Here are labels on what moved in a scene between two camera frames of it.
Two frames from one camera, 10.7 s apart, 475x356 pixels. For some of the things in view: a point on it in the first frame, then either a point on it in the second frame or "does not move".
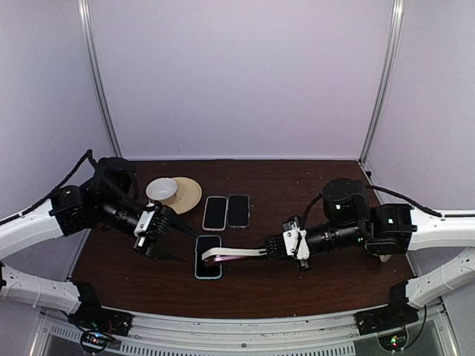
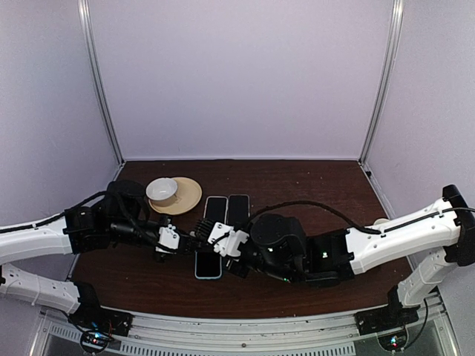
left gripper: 149,237 → 185,245
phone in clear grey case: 238,211 does not move
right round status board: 393,342 does not move
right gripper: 303,265 → 234,269
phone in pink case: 215,213 does not move
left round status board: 94,341 does not move
